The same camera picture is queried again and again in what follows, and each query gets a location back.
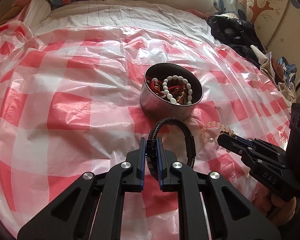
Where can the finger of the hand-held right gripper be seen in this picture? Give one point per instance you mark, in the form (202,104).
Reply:
(265,147)
(230,143)

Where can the round metal tin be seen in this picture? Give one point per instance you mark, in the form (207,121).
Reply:
(160,107)

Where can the tree print wardrobe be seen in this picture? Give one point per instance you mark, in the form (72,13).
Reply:
(272,10)

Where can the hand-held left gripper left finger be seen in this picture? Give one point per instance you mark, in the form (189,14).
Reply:
(142,165)

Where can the black jacket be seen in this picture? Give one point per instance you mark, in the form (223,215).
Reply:
(237,35)

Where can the white cloth bag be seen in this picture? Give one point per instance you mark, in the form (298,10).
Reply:
(261,57)

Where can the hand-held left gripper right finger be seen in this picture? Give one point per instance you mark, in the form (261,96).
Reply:
(160,165)

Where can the blue patterned bag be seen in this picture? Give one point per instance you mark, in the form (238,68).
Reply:
(287,72)

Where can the person's right hand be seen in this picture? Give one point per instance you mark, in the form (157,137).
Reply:
(283,208)

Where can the pink cloth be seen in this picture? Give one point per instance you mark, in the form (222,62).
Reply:
(25,0)
(197,12)

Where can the white striped blanket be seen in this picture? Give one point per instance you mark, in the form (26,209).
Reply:
(130,12)

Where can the red checked plastic sheet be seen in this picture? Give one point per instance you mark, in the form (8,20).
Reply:
(77,105)

